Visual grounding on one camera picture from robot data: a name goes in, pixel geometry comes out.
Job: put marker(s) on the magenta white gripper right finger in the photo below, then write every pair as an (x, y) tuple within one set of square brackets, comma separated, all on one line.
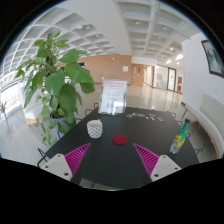
[(156, 166)]

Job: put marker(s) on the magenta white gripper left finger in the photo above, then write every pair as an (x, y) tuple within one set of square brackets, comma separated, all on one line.
[(65, 166)]

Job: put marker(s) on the green plastic water bottle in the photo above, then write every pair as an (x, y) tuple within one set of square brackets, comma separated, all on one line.
[(179, 138)]

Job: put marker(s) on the grey plant pot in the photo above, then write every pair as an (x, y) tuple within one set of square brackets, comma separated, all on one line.
[(59, 124)]

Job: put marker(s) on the red round coaster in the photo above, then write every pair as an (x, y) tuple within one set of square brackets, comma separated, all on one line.
[(119, 139)]

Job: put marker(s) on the white perforated cup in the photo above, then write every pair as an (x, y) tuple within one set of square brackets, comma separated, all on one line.
[(95, 128)]

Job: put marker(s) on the colourful coasters on table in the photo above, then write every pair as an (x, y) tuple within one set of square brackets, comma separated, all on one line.
[(153, 117)]

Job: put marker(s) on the white wooden bench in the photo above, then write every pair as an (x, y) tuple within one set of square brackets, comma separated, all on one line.
[(210, 115)]

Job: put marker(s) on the acrylic sign stand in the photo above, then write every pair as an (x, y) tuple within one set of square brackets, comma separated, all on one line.
[(113, 97)]

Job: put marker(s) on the large green potted plant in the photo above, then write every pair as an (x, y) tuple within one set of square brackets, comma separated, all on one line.
[(56, 79)]

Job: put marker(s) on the framed wall picture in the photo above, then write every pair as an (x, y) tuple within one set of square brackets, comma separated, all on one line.
[(215, 63)]

